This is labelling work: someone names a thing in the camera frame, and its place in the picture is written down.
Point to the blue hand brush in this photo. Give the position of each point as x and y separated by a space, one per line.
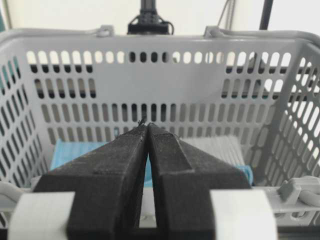
65 152

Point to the black camera stand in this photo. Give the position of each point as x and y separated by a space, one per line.
149 22

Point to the grey plastic shopping basket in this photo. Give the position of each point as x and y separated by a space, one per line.
262 87

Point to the white ribbed brush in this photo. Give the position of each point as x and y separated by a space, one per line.
216 149

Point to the black pole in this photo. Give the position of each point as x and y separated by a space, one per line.
266 14

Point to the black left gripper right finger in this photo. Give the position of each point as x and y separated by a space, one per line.
199 197

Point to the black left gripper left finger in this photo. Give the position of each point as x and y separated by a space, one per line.
96 196

